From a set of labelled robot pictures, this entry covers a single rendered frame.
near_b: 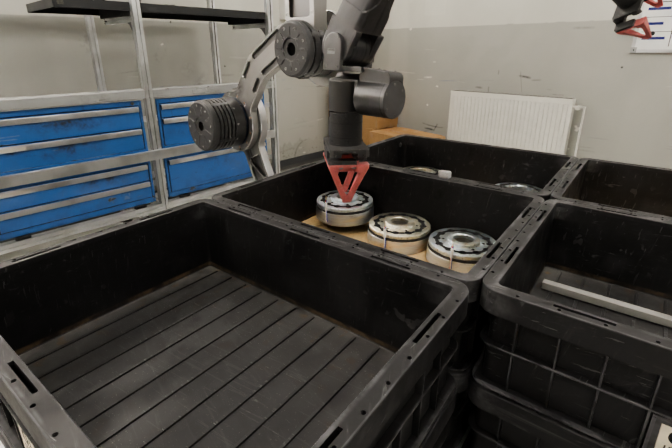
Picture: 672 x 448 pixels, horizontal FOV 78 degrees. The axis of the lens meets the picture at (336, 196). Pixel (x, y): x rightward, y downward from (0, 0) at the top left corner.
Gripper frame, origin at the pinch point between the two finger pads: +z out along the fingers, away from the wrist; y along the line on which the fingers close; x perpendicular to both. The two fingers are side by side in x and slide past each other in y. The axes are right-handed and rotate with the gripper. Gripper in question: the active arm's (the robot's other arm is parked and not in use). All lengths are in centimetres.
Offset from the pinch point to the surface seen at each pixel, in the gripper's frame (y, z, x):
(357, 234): -4.6, 6.1, -1.7
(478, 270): -35.4, -4.3, -7.8
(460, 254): -19.7, 2.6, -13.5
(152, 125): 163, 17, 79
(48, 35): 220, -29, 148
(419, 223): -8.4, 2.8, -11.3
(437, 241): -14.8, 3.0, -12.0
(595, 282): -24.0, 5.9, -31.6
